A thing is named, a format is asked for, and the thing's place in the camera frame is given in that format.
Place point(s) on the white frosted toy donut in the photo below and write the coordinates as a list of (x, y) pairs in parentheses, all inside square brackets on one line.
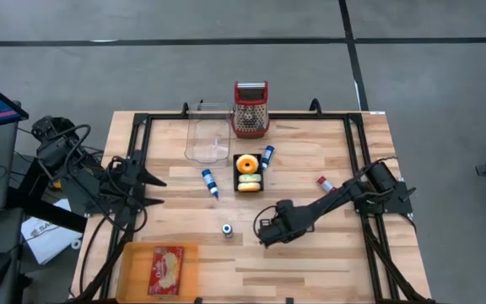
[(249, 187)]

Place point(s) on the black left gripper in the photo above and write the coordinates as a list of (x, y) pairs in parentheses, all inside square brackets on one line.
[(127, 186)]

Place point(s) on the blue frosted toy donut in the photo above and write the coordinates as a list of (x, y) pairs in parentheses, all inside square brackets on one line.
[(241, 164)]

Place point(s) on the small black plastic basket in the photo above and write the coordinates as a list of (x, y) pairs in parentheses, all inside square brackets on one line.
[(235, 180)]

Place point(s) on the white printed paper sheet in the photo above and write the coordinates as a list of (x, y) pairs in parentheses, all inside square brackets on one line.
[(44, 240)]

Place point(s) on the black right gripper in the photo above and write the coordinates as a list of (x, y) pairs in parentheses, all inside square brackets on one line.
[(283, 228)]

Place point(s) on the clear plastic container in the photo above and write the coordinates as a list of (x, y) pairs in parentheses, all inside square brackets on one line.
[(207, 135)]

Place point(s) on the black metal table frame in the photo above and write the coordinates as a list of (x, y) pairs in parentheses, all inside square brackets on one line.
[(163, 116)]

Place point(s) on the white tape roll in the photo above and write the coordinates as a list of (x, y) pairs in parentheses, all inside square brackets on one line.
[(72, 244)]

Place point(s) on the red snack packet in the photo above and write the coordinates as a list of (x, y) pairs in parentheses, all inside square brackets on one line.
[(166, 270)]

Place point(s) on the blue striped squeeze bottle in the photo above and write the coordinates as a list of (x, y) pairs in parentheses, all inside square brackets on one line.
[(268, 156), (210, 181)]

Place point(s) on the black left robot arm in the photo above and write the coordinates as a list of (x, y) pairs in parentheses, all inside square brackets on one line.
[(57, 148)]

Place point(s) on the orange plastic tray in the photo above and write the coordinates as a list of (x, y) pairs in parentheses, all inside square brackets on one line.
[(131, 274)]

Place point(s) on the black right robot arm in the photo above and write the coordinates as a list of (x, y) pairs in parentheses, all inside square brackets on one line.
[(331, 200)]

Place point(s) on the yellow tool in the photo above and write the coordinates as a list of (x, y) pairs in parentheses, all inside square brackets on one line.
[(57, 184)]

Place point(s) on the red metal box grater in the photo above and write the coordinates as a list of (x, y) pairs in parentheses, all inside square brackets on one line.
[(250, 114)]

